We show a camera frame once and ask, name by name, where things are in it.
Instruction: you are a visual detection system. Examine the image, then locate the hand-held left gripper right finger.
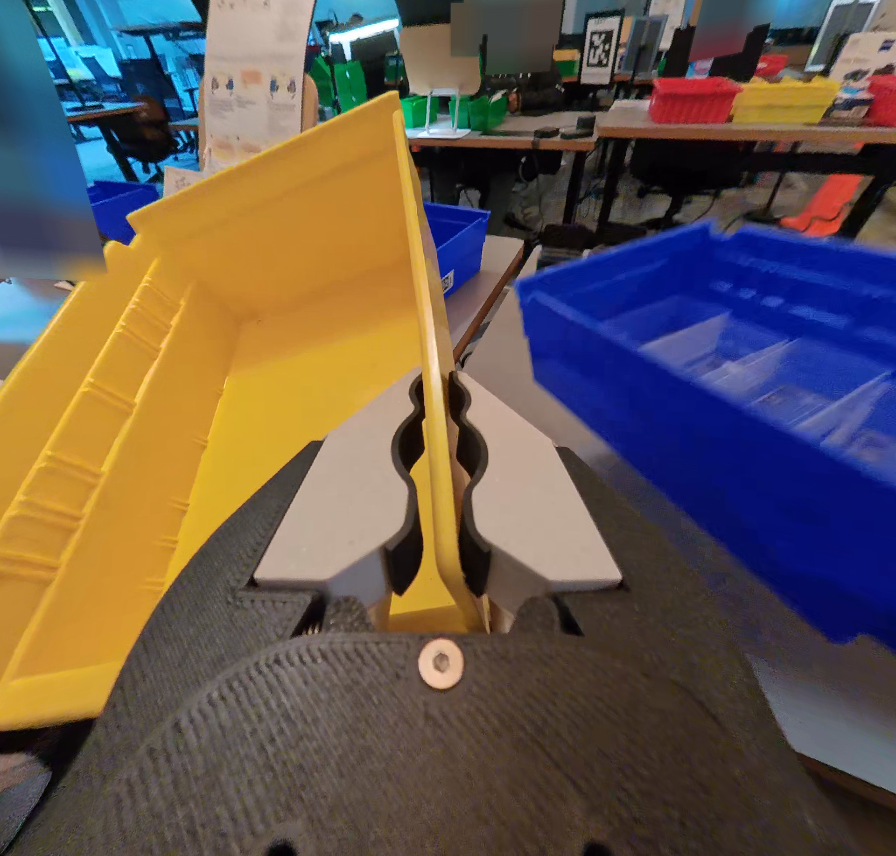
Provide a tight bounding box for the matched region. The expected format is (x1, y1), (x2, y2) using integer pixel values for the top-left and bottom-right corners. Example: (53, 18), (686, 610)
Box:
(448, 372), (624, 615)

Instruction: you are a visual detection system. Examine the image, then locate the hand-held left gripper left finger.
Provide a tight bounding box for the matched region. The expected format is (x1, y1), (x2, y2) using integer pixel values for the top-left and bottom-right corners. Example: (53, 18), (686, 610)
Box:
(253, 369), (426, 608)

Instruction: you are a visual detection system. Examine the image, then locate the large blue bin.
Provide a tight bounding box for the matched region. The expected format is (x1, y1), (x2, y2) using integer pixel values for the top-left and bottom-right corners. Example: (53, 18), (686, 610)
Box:
(516, 220), (896, 647)

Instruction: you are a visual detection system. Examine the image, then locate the yellow bin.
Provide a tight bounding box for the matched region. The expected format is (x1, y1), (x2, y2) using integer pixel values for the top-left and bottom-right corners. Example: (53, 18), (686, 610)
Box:
(0, 91), (491, 731)

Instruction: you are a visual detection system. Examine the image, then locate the grey desk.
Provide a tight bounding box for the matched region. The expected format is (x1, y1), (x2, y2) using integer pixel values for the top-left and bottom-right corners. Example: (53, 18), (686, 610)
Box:
(458, 243), (896, 811)

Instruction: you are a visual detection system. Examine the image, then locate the adjoining grey table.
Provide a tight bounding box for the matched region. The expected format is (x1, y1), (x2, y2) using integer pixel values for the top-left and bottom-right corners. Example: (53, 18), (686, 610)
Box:
(441, 235), (526, 367)

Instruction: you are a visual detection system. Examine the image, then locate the small blue bin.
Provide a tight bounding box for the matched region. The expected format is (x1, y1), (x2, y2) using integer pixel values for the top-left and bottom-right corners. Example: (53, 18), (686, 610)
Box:
(422, 201), (491, 298)
(87, 180), (162, 246)

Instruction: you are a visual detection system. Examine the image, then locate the long wooden table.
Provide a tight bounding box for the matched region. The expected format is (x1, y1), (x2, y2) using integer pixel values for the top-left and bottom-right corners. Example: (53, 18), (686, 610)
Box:
(406, 110), (896, 241)

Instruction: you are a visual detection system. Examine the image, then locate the dark office chair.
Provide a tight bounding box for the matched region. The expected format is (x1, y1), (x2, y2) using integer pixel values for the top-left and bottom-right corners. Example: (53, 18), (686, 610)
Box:
(115, 96), (183, 171)

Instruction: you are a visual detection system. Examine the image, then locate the orange plastic object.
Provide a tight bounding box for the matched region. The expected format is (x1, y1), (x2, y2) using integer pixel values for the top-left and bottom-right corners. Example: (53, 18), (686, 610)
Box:
(779, 173), (867, 237)

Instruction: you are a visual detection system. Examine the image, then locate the red basket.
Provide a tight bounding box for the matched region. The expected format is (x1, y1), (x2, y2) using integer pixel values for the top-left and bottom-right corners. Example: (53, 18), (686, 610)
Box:
(864, 74), (896, 127)
(648, 75), (743, 125)

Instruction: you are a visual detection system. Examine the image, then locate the beige board on stand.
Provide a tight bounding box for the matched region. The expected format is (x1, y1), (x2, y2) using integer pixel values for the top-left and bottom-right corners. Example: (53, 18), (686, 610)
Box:
(402, 26), (484, 139)

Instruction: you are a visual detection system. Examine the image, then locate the long white printed poster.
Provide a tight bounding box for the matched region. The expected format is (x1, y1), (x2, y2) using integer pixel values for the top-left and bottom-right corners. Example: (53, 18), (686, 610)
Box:
(199, 0), (326, 171)

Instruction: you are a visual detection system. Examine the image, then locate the black white marker sign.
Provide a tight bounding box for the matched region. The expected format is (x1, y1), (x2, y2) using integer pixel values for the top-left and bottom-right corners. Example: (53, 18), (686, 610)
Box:
(580, 9), (625, 87)

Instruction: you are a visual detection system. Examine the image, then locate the yellow basket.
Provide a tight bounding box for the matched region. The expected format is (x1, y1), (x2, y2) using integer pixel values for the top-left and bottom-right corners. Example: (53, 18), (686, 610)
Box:
(731, 75), (841, 125)

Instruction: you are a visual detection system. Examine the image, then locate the white product box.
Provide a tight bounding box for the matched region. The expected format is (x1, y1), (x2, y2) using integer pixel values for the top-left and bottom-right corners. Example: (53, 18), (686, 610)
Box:
(805, 0), (896, 76)

